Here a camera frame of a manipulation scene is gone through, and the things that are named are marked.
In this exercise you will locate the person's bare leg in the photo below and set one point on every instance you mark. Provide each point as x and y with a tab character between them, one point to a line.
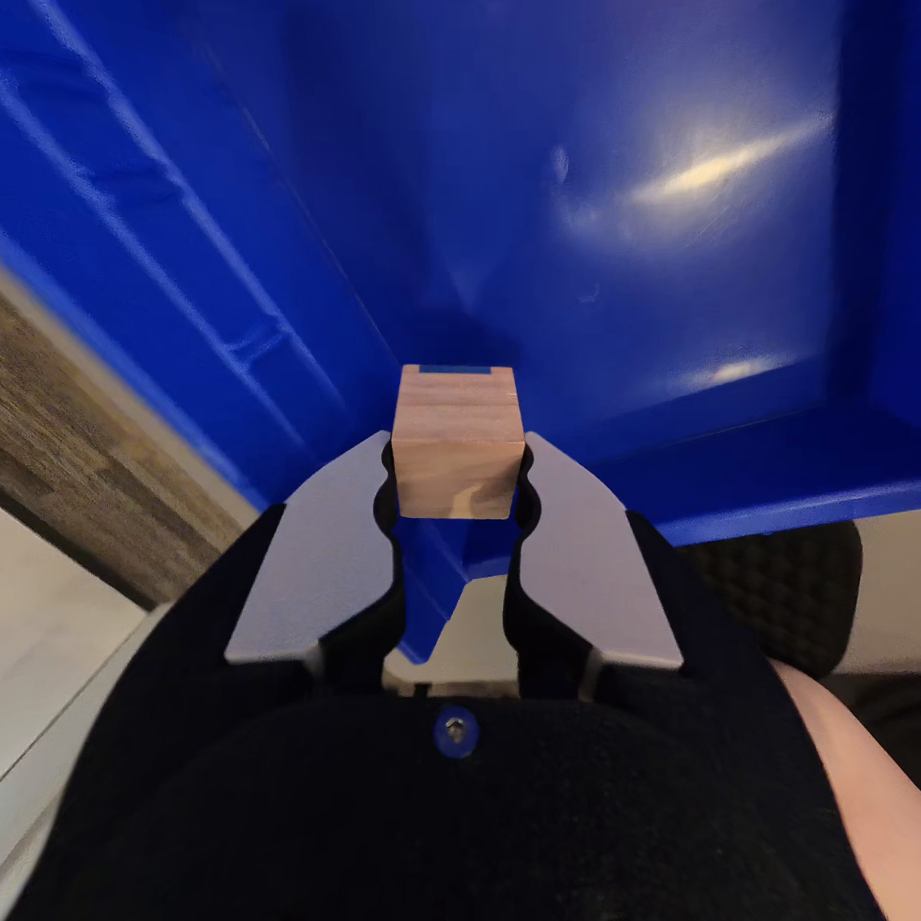
863	777

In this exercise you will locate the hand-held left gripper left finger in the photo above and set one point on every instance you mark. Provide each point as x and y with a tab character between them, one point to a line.
316	575

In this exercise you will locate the blue striped wooden cube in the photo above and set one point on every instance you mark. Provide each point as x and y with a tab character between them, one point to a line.
457	446

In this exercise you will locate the black cushion pad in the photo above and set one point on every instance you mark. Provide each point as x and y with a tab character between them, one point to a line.
791	597

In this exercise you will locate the blue plastic bin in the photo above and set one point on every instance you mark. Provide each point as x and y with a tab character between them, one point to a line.
575	216

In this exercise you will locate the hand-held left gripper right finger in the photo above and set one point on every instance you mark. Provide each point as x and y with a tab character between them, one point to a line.
590	575

